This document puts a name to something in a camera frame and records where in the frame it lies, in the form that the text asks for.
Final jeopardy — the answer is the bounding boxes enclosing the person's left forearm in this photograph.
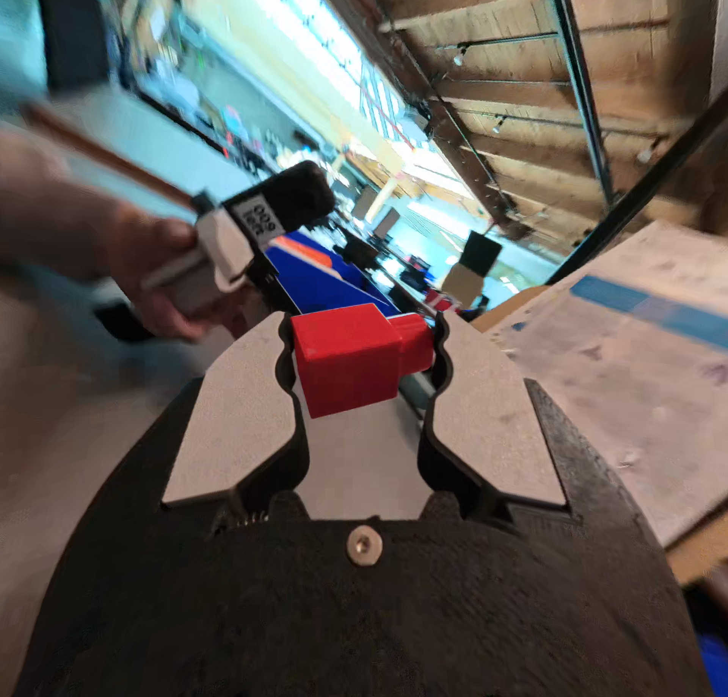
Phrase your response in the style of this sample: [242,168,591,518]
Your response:
[0,125,123,285]

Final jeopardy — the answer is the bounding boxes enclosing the orange item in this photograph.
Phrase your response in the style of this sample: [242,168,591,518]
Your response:
[272,235,333,269]

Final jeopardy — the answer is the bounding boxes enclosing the red plastic block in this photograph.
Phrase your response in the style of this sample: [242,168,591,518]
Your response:
[291,303,436,419]

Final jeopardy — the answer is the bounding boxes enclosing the blue plastic bin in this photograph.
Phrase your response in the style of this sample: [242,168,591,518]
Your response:
[264,229,402,318]

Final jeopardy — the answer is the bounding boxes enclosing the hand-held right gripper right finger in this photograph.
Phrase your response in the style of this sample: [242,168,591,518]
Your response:
[417,309,571,520]

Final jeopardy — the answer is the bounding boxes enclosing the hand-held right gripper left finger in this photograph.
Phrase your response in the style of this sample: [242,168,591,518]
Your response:
[161,309,312,510]

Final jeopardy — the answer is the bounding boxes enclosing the tan and black panel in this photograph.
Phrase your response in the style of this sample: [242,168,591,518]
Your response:
[441,231,504,311]

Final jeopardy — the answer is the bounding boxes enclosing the person's left hand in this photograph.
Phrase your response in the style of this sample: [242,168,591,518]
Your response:
[104,205,269,344]

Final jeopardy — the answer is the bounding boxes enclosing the grey desk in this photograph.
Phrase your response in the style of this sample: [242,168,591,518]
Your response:
[0,265,434,697]

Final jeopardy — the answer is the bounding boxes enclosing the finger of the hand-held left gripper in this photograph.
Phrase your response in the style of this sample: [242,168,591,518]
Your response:
[195,206,255,295]

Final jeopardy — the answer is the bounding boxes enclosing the black monitor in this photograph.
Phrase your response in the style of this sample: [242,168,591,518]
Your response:
[39,0,110,92]

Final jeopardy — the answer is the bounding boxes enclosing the wooden document board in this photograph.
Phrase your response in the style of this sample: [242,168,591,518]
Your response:
[471,219,728,587]

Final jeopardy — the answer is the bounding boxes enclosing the black metal frame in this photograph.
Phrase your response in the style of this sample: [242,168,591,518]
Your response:
[539,0,728,286]

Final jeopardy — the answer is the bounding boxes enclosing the printed paper sheet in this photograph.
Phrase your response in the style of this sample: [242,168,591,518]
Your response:
[489,220,728,550]

